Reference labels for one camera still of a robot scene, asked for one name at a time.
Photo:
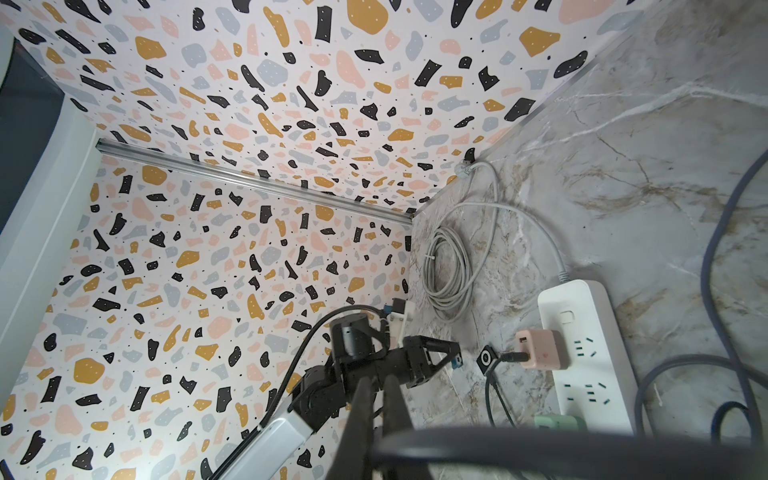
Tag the white power strip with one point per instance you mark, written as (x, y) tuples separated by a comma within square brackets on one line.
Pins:
[(596, 383)]

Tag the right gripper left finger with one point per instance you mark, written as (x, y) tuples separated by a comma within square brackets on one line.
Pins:
[(351, 461)]

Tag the green USB charger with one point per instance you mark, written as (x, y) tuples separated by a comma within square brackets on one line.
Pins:
[(559, 422)]

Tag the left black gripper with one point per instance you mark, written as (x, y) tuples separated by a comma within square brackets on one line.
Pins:
[(416, 367)]

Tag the pink USB charger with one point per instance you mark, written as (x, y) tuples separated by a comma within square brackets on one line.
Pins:
[(545, 348)]

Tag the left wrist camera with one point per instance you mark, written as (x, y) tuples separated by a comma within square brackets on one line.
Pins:
[(400, 314)]

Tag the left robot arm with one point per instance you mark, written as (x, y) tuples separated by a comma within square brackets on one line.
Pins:
[(360, 353)]

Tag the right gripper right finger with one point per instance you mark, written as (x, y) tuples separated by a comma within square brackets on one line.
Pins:
[(396, 419)]

